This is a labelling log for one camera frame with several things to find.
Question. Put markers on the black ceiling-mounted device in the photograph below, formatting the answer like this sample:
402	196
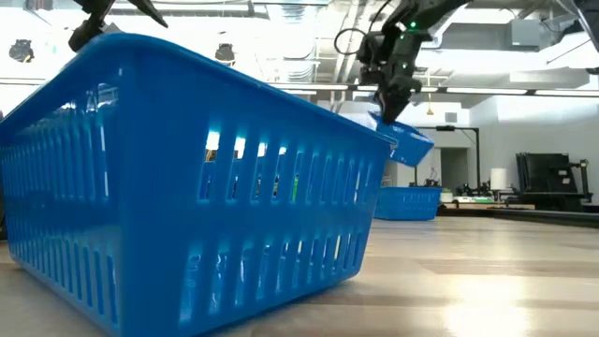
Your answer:
21	50
225	53

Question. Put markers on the yellow hanging pendant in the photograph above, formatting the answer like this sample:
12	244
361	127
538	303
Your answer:
429	111

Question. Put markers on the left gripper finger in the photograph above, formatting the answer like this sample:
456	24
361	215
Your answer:
150	11

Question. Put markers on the black background machine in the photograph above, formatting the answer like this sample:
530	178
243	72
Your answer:
547	182

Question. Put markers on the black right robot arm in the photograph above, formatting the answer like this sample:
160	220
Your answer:
440	9

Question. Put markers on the cluttered background workbench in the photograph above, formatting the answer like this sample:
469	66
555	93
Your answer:
468	199

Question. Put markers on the black post frame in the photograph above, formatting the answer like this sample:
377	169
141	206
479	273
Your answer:
477	159

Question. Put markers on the black metal table frame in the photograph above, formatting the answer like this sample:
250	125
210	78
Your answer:
561	218

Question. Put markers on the large blue plastic basket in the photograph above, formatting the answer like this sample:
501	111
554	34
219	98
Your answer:
164	140

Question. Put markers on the grey wall vent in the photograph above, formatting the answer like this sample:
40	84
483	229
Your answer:
451	117

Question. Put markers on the grey ceiling duct box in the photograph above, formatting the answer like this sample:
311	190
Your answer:
528	33

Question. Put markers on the white paper roll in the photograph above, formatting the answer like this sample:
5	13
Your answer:
498	179

